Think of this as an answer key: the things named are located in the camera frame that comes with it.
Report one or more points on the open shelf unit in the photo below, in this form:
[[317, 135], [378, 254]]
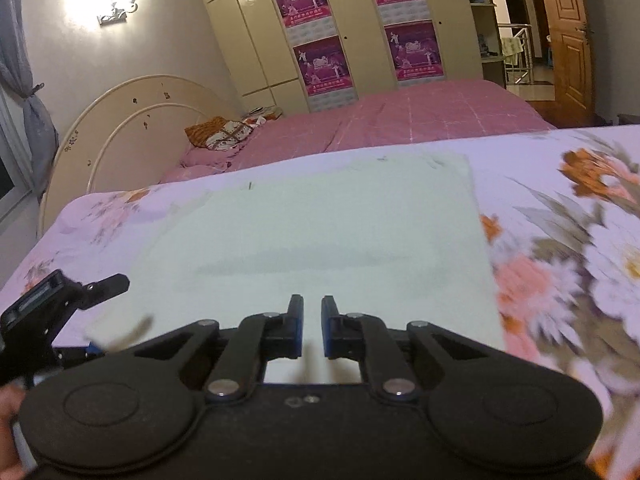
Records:
[[487, 16]]

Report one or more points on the cream curved headboard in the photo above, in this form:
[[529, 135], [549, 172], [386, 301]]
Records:
[[128, 137]]

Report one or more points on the cream wardrobe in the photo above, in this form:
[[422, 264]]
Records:
[[264, 70]]

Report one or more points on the purple poster lower left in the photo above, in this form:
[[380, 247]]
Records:
[[324, 69]]

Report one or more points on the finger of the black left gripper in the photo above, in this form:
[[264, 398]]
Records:
[[109, 288]]

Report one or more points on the purple poster upper left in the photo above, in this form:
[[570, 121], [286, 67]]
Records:
[[306, 21]]

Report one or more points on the wall lamp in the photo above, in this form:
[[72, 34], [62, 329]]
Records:
[[118, 14]]

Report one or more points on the person's left hand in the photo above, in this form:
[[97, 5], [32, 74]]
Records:
[[11, 398]]

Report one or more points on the pale cream small garment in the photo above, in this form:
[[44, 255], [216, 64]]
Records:
[[396, 236]]

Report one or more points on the grey curtain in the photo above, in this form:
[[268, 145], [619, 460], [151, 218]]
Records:
[[16, 74]]

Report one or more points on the pink checked bed cover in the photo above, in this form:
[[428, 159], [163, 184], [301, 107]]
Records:
[[439, 111]]

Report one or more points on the pink pillow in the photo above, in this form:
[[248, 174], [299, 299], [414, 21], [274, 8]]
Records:
[[200, 162]]

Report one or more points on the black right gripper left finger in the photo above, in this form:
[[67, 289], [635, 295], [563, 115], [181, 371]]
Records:
[[137, 407]]

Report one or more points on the purple poster lower right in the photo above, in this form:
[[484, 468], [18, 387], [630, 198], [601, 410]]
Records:
[[415, 52]]

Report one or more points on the brown wooden door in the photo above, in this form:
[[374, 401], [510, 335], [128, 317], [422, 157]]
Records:
[[572, 62]]

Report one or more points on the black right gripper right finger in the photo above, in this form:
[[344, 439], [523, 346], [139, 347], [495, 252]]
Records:
[[480, 402]]

